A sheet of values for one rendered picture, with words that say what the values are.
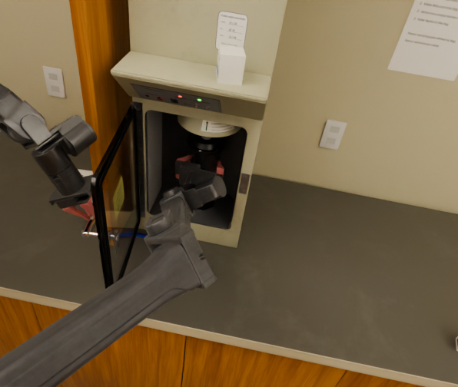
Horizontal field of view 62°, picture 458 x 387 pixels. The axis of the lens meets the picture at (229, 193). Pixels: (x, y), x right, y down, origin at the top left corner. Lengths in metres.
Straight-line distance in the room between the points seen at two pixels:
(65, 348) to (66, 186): 0.48
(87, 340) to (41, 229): 0.89
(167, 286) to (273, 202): 0.97
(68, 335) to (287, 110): 1.12
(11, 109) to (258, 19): 0.50
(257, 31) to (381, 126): 0.73
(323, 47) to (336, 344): 0.87
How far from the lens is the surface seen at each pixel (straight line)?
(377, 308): 1.22
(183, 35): 0.89
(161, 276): 0.47
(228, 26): 0.86
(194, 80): 0.81
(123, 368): 1.43
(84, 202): 0.87
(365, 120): 1.43
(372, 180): 1.58
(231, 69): 0.80
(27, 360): 0.44
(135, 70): 0.84
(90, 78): 0.90
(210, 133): 0.99
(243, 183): 1.04
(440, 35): 1.37
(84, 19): 0.85
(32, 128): 0.82
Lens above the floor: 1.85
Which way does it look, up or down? 40 degrees down
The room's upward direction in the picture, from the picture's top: 9 degrees clockwise
